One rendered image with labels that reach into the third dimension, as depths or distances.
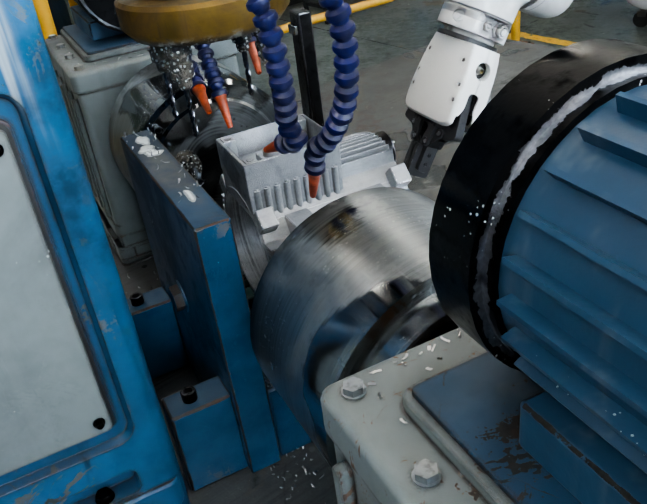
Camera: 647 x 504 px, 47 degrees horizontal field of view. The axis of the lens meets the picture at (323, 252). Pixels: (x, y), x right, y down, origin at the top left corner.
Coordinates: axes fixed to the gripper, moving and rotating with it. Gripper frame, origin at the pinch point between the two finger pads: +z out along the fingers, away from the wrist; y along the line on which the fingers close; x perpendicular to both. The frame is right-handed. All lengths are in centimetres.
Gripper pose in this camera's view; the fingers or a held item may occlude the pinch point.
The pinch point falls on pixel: (418, 159)
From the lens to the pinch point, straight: 93.7
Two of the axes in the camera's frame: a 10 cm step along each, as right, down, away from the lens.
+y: -4.6, -4.2, 7.8
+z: -3.4, 9.0, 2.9
